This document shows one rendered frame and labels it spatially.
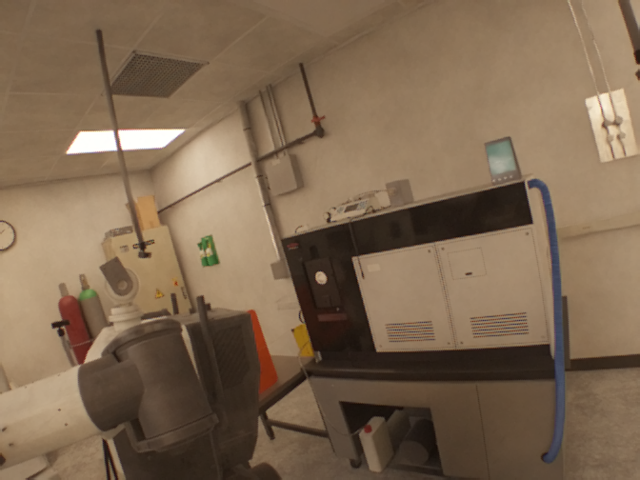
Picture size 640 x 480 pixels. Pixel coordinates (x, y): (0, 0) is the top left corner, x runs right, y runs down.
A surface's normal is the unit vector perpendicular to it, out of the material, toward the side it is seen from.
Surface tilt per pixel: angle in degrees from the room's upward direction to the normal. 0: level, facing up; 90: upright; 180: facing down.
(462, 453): 90
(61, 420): 86
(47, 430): 86
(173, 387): 69
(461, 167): 90
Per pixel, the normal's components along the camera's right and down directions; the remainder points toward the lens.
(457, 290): -0.55, 0.23
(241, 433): 0.58, -0.10
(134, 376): 0.29, -0.36
